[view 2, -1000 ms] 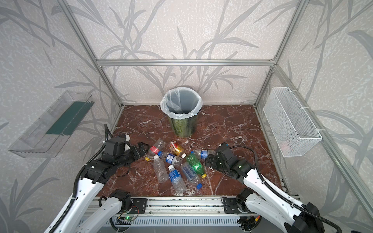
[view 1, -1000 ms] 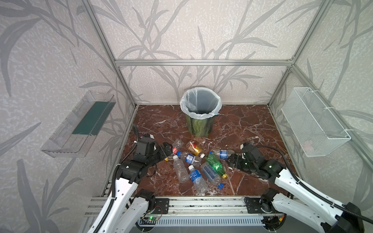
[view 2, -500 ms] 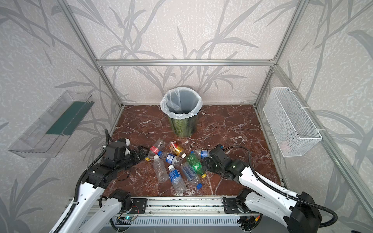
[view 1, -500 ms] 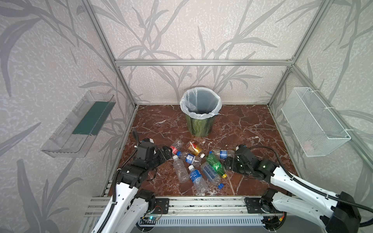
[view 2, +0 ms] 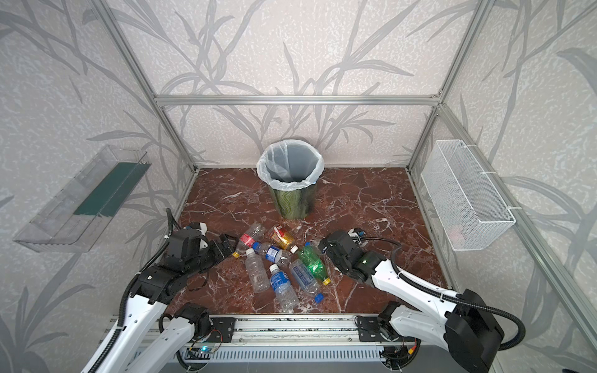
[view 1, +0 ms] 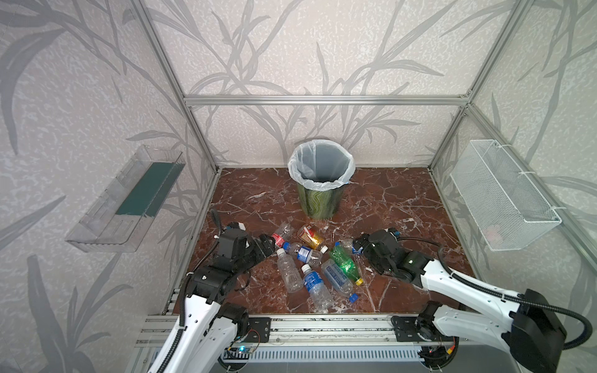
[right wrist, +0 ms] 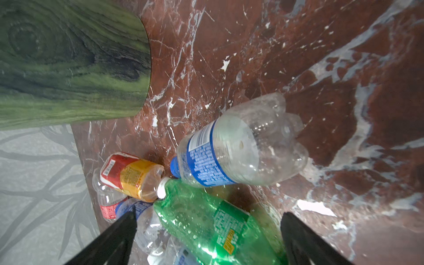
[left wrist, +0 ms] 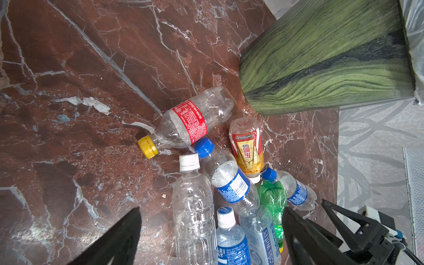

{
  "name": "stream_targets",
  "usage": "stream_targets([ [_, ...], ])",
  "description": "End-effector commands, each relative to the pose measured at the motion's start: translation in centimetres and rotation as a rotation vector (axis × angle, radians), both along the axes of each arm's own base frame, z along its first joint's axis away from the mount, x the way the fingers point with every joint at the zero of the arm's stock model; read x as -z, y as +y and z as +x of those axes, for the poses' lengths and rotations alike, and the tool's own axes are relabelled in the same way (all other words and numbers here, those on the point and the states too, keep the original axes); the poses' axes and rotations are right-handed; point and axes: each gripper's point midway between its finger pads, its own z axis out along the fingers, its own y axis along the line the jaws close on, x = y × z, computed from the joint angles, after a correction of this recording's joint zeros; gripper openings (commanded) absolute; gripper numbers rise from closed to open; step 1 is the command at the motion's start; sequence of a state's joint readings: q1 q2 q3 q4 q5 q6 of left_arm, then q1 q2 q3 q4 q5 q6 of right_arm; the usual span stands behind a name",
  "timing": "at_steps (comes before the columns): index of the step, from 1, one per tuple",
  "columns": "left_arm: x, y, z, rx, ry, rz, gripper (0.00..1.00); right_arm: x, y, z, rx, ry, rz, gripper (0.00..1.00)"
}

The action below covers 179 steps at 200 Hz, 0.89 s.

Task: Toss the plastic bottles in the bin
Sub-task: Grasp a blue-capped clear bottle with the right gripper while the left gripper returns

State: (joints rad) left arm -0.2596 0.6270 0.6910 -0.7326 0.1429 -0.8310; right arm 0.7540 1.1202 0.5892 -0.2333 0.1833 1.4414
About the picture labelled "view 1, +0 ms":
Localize clear bottle blue label cap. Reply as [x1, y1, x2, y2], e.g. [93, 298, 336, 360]
[335, 239, 362, 256]

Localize green bottle yellow cap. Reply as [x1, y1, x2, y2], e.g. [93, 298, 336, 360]
[330, 242, 364, 286]

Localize clear bottle red label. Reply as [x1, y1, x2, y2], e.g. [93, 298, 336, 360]
[271, 222, 295, 248]

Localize clear bottle no label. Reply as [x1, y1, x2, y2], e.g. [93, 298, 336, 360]
[276, 249, 303, 294]

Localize small soda water bottle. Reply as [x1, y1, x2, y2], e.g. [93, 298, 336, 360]
[282, 242, 323, 267]

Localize yellow red label bottle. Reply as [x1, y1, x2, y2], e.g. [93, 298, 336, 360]
[297, 225, 329, 254]

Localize blue label white cap bottle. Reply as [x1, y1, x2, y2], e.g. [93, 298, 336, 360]
[301, 264, 334, 312]

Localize clear bottle pale blue label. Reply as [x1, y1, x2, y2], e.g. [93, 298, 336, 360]
[322, 259, 359, 303]

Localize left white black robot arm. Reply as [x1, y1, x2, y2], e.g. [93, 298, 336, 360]
[149, 224, 277, 372]

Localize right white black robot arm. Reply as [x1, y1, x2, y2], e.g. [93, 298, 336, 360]
[352, 228, 593, 372]

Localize green wood-pattern trash bin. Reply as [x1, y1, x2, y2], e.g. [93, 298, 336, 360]
[297, 184, 345, 220]

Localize translucent white bin liner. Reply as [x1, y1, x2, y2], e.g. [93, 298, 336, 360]
[288, 139, 356, 192]

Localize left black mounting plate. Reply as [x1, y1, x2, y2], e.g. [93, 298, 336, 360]
[235, 317, 272, 343]

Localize black mounting plate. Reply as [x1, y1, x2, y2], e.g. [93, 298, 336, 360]
[390, 315, 435, 342]
[235, 317, 272, 343]

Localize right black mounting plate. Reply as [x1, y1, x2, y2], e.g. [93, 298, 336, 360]
[390, 315, 435, 342]

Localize small green circuit board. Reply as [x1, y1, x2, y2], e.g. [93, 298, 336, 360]
[225, 346, 257, 360]

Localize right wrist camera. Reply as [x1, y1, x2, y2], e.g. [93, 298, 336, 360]
[387, 228, 400, 238]

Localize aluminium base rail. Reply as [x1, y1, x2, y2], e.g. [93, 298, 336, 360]
[134, 313, 528, 348]

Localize clear acrylic wall shelf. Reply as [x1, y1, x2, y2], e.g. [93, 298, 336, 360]
[65, 145, 186, 253]

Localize white wire mesh basket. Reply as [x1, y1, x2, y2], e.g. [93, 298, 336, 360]
[450, 139, 562, 252]

